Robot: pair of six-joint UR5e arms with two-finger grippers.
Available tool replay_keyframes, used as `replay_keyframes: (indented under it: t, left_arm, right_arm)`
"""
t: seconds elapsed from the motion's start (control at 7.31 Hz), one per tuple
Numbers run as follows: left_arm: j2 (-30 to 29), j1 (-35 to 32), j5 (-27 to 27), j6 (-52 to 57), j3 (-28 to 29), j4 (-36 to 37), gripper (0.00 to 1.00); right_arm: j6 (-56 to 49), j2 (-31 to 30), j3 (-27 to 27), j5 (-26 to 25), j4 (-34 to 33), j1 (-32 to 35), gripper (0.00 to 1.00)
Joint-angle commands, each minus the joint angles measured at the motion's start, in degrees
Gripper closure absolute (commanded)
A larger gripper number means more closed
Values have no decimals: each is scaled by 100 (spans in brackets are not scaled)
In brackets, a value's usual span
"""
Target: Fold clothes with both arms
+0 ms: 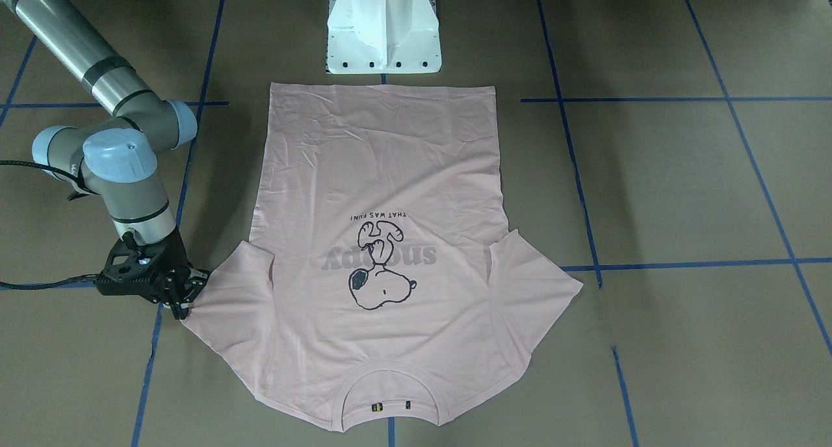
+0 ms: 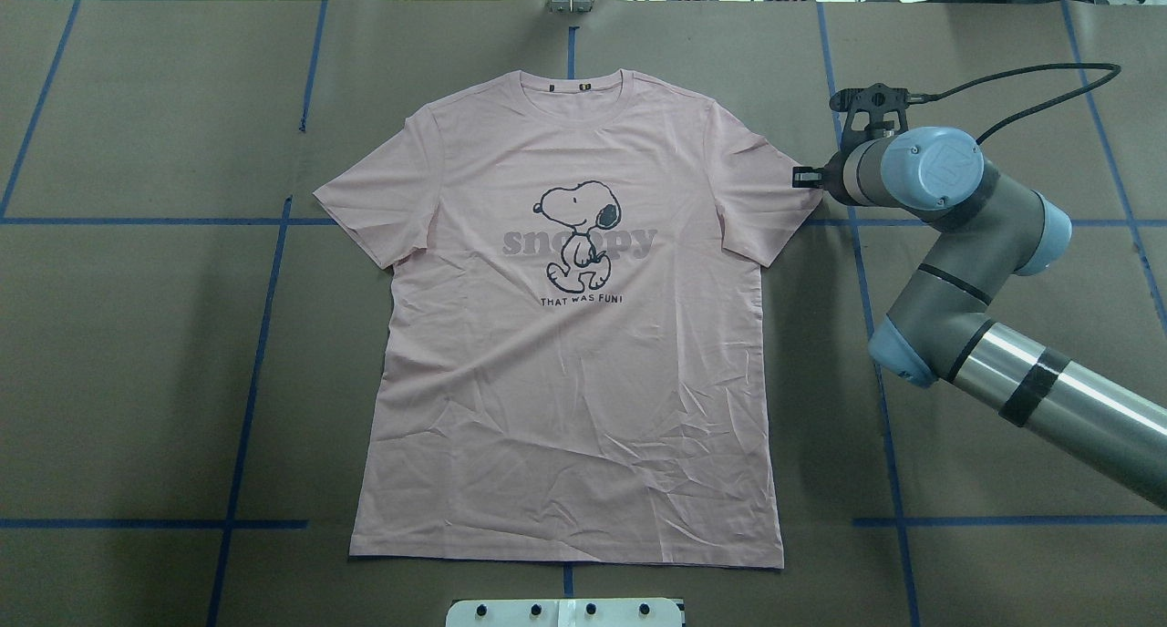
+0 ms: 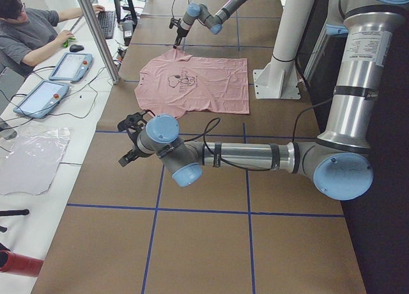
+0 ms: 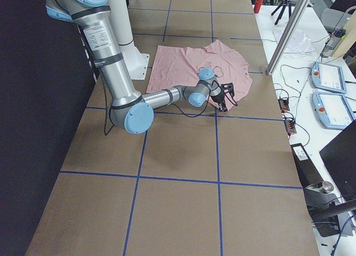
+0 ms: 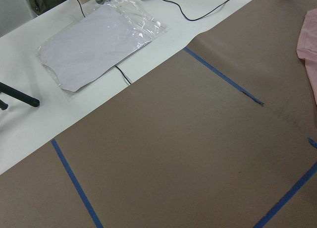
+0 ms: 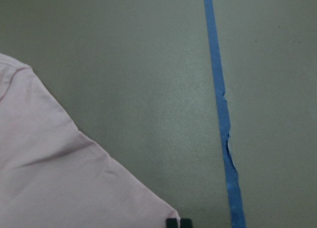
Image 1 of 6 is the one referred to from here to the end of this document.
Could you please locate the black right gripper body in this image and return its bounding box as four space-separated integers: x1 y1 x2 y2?
96 230 191 305

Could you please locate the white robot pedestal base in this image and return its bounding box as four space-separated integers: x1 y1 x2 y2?
325 0 443 75

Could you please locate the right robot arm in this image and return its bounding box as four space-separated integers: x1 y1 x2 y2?
2 0 210 320

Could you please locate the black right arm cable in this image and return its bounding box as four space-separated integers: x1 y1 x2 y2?
0 159 98 290

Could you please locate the pink snoopy t-shirt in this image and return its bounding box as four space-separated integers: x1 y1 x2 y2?
185 83 582 432

